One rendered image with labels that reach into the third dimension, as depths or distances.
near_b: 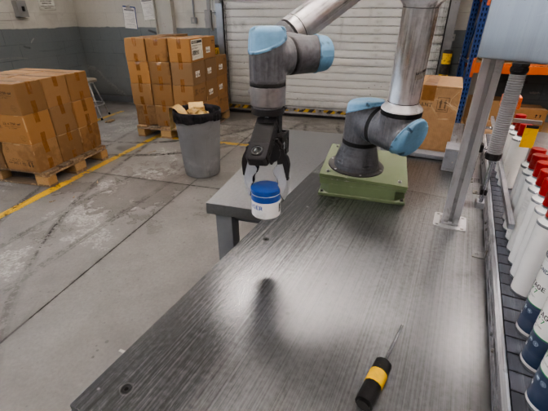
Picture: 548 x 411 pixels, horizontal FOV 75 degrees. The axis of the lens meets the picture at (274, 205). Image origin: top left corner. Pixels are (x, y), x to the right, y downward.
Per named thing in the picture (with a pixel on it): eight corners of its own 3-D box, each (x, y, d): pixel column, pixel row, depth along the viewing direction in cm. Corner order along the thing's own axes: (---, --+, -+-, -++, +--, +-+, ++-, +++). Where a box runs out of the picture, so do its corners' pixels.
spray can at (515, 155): (515, 191, 113) (538, 127, 103) (497, 187, 115) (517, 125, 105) (514, 184, 117) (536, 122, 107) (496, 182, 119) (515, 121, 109)
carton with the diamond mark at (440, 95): (447, 152, 153) (462, 87, 140) (390, 145, 162) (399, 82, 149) (449, 134, 177) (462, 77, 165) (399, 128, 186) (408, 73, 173)
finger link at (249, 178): (257, 187, 90) (268, 156, 85) (249, 197, 85) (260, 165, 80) (245, 182, 90) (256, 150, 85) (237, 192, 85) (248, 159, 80)
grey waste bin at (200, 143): (214, 183, 331) (208, 116, 302) (172, 177, 342) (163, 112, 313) (231, 166, 367) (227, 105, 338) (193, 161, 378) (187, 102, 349)
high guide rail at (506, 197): (512, 229, 80) (514, 224, 79) (506, 228, 80) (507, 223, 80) (492, 119, 165) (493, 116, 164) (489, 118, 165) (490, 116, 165)
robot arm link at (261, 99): (280, 90, 70) (241, 87, 72) (280, 112, 72) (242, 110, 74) (289, 83, 76) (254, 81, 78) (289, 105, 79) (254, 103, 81)
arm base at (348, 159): (372, 178, 116) (377, 150, 111) (328, 168, 121) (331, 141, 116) (382, 161, 128) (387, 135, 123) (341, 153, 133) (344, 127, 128)
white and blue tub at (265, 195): (276, 222, 82) (276, 194, 79) (247, 217, 84) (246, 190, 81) (284, 208, 88) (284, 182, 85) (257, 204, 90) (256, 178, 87)
